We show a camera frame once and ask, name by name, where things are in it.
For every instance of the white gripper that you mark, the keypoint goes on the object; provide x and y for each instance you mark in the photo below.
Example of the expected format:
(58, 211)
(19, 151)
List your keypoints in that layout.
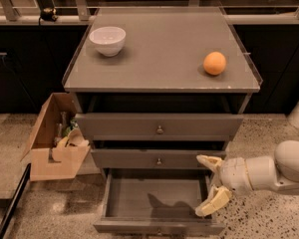
(233, 174)

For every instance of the grey bottom drawer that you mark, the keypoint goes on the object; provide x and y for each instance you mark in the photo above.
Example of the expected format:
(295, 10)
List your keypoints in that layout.
(156, 201)

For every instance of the grey drawer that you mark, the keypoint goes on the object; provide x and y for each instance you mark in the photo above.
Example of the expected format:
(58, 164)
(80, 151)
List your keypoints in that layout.
(156, 201)
(165, 127)
(154, 154)

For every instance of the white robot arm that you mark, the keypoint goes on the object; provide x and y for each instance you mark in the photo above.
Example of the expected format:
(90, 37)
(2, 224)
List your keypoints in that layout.
(277, 173)

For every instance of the grey middle drawer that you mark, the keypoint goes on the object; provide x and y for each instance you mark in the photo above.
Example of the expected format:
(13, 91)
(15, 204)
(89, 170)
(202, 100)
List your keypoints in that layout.
(154, 154)

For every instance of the grey drawer cabinet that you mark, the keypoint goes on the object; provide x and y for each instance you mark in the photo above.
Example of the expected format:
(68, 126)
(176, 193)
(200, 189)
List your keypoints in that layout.
(159, 103)

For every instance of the grey top drawer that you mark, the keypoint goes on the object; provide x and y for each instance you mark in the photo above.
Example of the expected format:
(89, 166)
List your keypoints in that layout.
(165, 127)

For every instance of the orange fruit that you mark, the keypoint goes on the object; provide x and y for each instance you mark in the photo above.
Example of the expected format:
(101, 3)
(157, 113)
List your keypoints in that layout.
(214, 63)

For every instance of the open cardboard box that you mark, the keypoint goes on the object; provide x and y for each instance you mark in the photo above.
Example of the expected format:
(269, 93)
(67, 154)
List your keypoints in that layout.
(56, 151)

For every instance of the white ceramic bowl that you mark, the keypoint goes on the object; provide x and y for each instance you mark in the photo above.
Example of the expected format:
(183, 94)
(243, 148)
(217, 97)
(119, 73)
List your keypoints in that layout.
(108, 41)

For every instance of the black bar on floor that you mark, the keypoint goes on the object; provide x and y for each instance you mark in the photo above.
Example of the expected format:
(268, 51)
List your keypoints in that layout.
(13, 202)

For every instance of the small black device on ledge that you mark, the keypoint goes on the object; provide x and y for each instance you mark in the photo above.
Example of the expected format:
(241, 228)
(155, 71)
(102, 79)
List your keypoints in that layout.
(49, 14)

